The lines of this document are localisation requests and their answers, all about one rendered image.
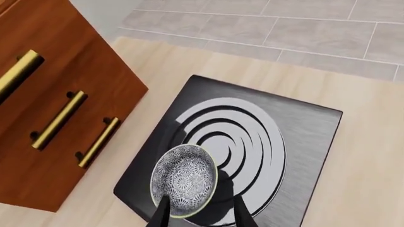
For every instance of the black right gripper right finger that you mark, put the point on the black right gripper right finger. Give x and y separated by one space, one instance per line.
245 214

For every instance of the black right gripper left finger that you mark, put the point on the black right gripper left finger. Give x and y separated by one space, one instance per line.
161 214

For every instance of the patterned black white bowl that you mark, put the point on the patterned black white bowl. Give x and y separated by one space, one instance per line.
186 175

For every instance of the flat black stove plate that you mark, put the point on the flat black stove plate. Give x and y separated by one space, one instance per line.
303 151

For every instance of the wooden cabinet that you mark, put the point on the wooden cabinet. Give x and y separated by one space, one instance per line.
63 99

